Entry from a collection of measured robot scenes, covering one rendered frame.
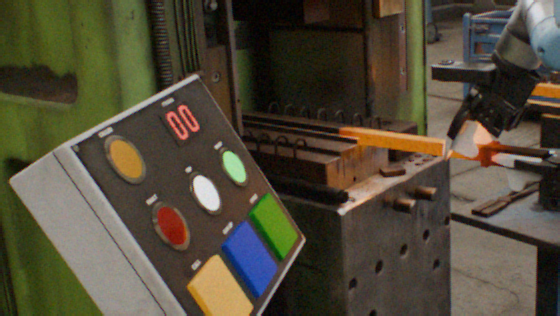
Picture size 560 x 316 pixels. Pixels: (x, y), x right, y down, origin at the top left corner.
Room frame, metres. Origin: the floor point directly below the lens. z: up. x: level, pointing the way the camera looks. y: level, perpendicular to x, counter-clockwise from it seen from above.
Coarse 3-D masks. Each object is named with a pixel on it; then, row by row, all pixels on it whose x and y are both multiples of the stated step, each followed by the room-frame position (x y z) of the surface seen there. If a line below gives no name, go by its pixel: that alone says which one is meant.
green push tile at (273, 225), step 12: (264, 204) 0.94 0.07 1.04; (276, 204) 0.97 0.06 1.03; (252, 216) 0.90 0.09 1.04; (264, 216) 0.92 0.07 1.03; (276, 216) 0.95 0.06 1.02; (264, 228) 0.90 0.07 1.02; (276, 228) 0.93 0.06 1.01; (288, 228) 0.95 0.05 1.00; (276, 240) 0.91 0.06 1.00; (288, 240) 0.93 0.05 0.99; (276, 252) 0.89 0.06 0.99
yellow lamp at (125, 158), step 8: (112, 144) 0.76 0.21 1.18; (120, 144) 0.77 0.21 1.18; (128, 144) 0.78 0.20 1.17; (112, 152) 0.75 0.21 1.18; (120, 152) 0.76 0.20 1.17; (128, 152) 0.77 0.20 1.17; (120, 160) 0.75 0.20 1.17; (128, 160) 0.76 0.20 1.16; (136, 160) 0.77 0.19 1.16; (120, 168) 0.74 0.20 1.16; (128, 168) 0.75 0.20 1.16; (136, 168) 0.76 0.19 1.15; (136, 176) 0.76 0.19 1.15
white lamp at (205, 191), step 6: (198, 180) 0.85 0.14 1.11; (204, 180) 0.86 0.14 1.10; (198, 186) 0.84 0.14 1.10; (204, 186) 0.85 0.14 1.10; (210, 186) 0.86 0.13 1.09; (198, 192) 0.83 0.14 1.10; (204, 192) 0.84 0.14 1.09; (210, 192) 0.85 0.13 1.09; (204, 198) 0.84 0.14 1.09; (210, 198) 0.85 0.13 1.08; (216, 198) 0.86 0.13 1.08; (204, 204) 0.83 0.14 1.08; (210, 204) 0.84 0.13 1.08; (216, 204) 0.85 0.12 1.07
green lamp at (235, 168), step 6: (228, 156) 0.95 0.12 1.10; (234, 156) 0.96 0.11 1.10; (228, 162) 0.94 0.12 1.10; (234, 162) 0.95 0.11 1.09; (240, 162) 0.97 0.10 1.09; (228, 168) 0.93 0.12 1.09; (234, 168) 0.94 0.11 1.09; (240, 168) 0.95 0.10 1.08; (234, 174) 0.93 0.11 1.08; (240, 174) 0.94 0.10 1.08; (240, 180) 0.94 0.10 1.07
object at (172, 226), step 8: (168, 208) 0.77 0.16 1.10; (160, 216) 0.74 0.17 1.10; (168, 216) 0.75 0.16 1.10; (176, 216) 0.77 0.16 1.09; (160, 224) 0.74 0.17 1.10; (168, 224) 0.75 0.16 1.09; (176, 224) 0.76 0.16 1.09; (168, 232) 0.74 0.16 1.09; (176, 232) 0.75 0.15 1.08; (184, 232) 0.76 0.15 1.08; (176, 240) 0.74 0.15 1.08; (184, 240) 0.75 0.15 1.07
